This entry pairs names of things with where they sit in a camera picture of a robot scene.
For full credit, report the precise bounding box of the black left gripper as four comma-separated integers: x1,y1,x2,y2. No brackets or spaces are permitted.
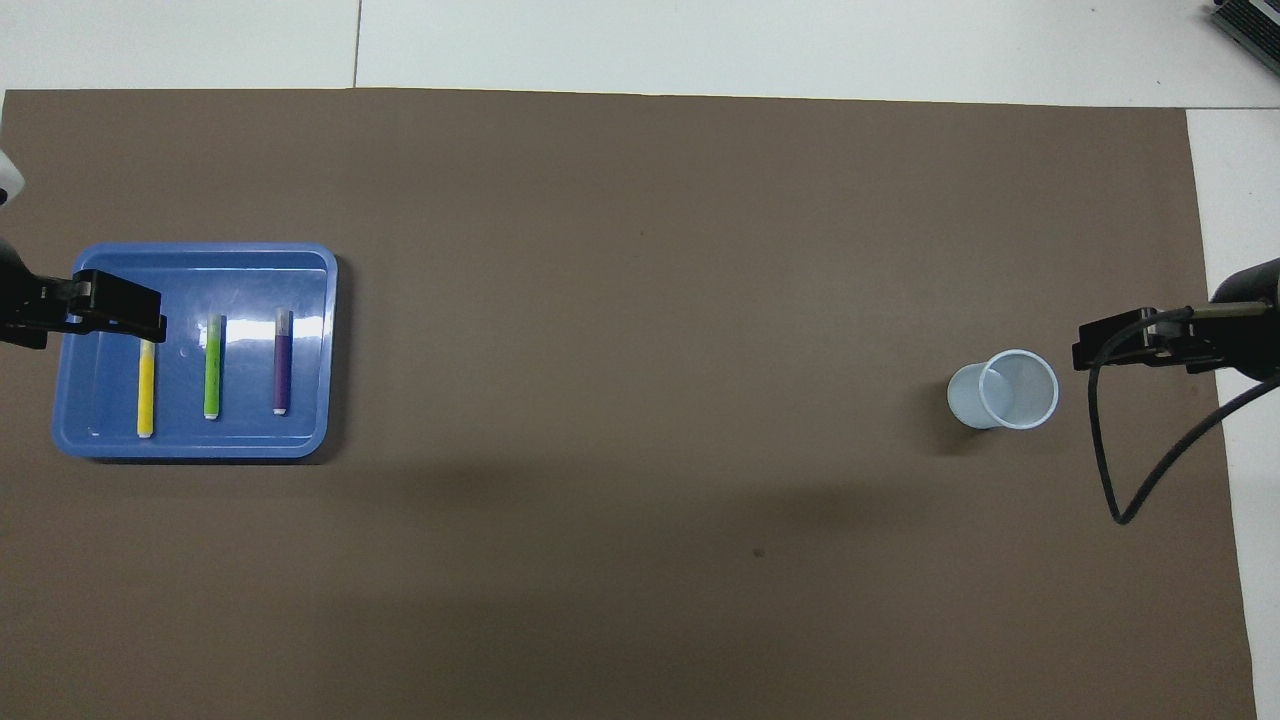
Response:
0,236,167,352

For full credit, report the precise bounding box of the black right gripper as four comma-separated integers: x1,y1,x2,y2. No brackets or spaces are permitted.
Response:
1072,257,1280,383

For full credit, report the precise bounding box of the yellow pen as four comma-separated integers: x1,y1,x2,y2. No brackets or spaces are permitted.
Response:
137,339,157,439

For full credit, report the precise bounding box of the green pen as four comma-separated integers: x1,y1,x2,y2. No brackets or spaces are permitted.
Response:
204,314,227,421

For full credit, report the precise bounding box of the purple pen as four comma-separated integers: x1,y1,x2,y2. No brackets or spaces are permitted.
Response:
273,307,294,416

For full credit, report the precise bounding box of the translucent plastic cup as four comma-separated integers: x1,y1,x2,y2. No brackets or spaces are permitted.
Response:
947,349,1060,431

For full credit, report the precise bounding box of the blue plastic tray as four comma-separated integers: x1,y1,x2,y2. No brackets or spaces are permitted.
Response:
52,242,339,461

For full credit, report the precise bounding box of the grey ribbed device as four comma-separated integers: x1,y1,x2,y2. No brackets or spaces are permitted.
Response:
1208,0,1280,77

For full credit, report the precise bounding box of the brown table mat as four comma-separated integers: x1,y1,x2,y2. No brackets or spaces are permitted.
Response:
0,88,1259,720

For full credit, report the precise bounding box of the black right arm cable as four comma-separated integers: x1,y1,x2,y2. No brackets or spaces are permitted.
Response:
1088,304,1280,526

